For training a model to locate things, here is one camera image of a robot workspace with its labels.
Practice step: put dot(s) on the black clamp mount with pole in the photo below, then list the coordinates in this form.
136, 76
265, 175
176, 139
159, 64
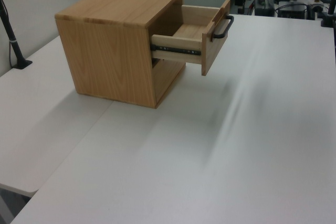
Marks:
328, 19

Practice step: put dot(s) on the black electronics box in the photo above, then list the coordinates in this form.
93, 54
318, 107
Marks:
265, 5

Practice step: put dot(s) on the oak wooden cabinet box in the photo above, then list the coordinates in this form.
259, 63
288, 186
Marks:
105, 64

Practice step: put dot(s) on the black square device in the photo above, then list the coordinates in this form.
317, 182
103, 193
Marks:
291, 11

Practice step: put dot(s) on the black metal drawer slide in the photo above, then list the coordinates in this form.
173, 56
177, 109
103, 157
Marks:
176, 50

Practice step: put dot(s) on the black camera stand pole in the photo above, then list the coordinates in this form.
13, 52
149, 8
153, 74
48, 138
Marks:
11, 39

